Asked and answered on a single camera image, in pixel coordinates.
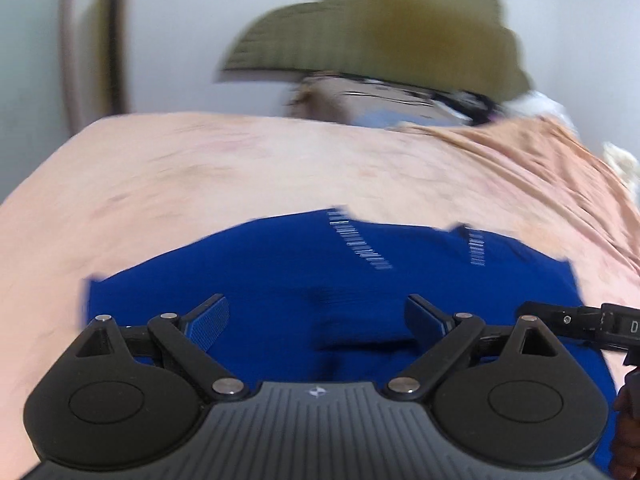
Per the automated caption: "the brown striped pillow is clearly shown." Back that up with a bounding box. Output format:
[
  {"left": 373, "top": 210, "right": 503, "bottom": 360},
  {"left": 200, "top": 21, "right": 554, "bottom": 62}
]
[{"left": 292, "top": 71, "right": 483, "bottom": 128}]

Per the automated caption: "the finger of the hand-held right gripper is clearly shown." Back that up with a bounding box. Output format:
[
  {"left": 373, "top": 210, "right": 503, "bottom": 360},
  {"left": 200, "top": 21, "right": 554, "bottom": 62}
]
[{"left": 517, "top": 301, "right": 603, "bottom": 343}]

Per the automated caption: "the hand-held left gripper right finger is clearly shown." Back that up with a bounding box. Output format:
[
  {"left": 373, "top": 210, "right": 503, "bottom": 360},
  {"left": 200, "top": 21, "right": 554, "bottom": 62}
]
[{"left": 385, "top": 294, "right": 568, "bottom": 402}]

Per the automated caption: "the cream crumpled cloth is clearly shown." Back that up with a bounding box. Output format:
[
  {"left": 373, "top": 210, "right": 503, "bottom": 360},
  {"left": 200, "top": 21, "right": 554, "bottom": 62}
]
[{"left": 601, "top": 141, "right": 640, "bottom": 188}]

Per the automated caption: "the blue knit sweater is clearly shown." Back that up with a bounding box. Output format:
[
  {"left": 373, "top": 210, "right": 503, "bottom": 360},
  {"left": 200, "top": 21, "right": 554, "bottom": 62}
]
[{"left": 85, "top": 206, "right": 620, "bottom": 480}]

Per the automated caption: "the pink floral bed sheet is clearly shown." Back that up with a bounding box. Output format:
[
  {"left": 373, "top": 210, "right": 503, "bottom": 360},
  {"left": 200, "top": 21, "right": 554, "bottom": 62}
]
[{"left": 0, "top": 110, "right": 640, "bottom": 480}]

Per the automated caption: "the green striped headboard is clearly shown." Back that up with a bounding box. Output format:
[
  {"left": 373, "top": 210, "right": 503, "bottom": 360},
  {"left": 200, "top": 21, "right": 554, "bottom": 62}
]
[{"left": 220, "top": 0, "right": 533, "bottom": 98}]

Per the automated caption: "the gold tower air conditioner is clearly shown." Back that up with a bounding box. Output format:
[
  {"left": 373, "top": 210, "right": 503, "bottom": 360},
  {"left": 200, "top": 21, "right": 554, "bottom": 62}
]
[{"left": 97, "top": 0, "right": 128, "bottom": 113}]

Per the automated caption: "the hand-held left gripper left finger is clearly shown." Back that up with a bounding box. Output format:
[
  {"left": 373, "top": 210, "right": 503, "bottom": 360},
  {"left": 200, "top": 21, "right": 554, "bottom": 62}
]
[{"left": 75, "top": 294, "right": 251, "bottom": 403}]

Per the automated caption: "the person's right hand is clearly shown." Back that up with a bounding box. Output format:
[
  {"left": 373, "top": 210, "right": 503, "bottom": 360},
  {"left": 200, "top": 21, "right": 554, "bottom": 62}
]
[{"left": 611, "top": 367, "right": 640, "bottom": 480}]

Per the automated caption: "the pile of dark clothes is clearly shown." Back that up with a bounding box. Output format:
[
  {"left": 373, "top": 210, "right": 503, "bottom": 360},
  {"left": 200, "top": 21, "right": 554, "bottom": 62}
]
[{"left": 432, "top": 89, "right": 501, "bottom": 123}]

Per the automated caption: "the white pillow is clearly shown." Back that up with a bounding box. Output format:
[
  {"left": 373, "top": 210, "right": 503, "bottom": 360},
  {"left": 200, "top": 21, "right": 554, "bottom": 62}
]
[{"left": 502, "top": 89, "right": 576, "bottom": 133}]

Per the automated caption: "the light blue towel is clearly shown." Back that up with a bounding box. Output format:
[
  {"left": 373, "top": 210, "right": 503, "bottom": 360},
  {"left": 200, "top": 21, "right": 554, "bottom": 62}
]
[{"left": 354, "top": 109, "right": 453, "bottom": 132}]

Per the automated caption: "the orange blanket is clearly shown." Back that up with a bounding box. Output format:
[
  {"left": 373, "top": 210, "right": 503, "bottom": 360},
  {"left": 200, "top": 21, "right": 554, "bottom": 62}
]
[{"left": 400, "top": 114, "right": 640, "bottom": 286}]

